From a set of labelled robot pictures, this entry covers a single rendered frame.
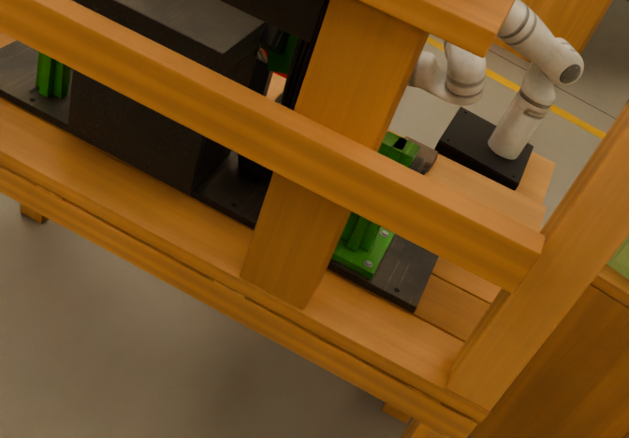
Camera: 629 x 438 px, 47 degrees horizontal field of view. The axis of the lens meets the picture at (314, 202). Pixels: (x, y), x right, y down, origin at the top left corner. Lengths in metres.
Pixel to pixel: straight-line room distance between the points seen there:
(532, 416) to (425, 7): 1.63
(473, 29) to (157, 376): 1.62
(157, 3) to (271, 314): 0.62
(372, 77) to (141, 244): 0.63
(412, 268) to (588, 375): 0.83
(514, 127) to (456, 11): 1.03
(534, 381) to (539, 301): 1.09
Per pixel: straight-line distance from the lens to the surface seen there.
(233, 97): 1.14
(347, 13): 1.06
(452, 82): 1.38
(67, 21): 1.25
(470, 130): 2.06
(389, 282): 1.49
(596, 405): 2.28
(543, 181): 2.12
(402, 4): 0.98
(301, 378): 2.42
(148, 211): 1.49
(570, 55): 1.88
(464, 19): 0.97
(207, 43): 1.33
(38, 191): 1.58
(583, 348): 2.17
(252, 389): 2.34
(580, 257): 1.16
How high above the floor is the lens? 1.89
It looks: 39 degrees down
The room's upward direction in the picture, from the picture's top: 21 degrees clockwise
